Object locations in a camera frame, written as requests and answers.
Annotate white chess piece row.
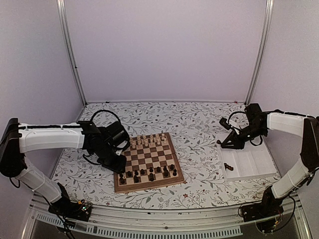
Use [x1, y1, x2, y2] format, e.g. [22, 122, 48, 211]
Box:
[130, 133, 169, 149]

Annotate dark king piece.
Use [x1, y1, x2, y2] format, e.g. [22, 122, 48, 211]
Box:
[149, 173, 154, 181]

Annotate aluminium front rail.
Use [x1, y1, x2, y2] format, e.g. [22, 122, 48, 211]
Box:
[21, 194, 312, 239]

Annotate dark knight piece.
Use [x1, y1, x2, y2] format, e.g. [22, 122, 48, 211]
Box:
[134, 175, 139, 183]

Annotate wooden chess board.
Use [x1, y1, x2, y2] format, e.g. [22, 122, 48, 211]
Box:
[114, 132, 186, 194]

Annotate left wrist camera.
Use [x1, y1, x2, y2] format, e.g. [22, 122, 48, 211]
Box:
[115, 149, 124, 155]

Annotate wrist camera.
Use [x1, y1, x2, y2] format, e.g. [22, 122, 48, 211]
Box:
[115, 149, 124, 155]
[219, 118, 241, 130]

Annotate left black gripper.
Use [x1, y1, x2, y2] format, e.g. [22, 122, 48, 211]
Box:
[95, 143, 127, 174]

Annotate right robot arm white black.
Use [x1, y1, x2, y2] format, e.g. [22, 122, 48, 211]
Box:
[218, 103, 319, 217]

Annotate white plastic tray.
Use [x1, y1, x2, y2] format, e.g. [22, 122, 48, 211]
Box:
[217, 142, 277, 182]

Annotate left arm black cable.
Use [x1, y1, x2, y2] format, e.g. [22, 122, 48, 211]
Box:
[89, 109, 122, 127]

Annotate dark chess pieces in tray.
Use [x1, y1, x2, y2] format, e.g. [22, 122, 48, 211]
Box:
[224, 163, 234, 171]

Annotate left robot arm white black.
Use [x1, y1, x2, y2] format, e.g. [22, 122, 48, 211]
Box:
[0, 118, 130, 216]

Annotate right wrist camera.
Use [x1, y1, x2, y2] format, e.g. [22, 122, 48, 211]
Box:
[219, 118, 241, 130]

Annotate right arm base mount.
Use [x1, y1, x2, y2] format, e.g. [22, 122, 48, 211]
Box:
[238, 186, 284, 234]

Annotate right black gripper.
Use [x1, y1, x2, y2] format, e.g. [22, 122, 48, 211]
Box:
[221, 123, 266, 150]

